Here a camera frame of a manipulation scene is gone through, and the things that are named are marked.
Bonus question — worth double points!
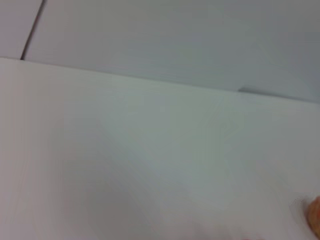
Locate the orange woven plastic basket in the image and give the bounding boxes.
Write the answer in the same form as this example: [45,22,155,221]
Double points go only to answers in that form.
[306,194,320,239]

